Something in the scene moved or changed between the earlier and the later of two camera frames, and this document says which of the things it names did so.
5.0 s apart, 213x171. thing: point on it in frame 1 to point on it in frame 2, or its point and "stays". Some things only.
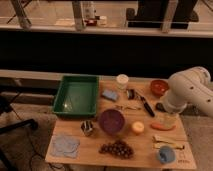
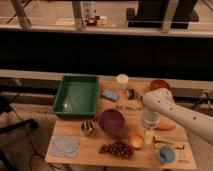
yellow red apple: x=138 y=126 to x=136 y=140
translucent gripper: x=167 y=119 to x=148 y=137
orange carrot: x=162 y=127 stays
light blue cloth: x=62 y=145 stays
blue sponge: x=110 y=94 stays
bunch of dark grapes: x=119 y=148 stays
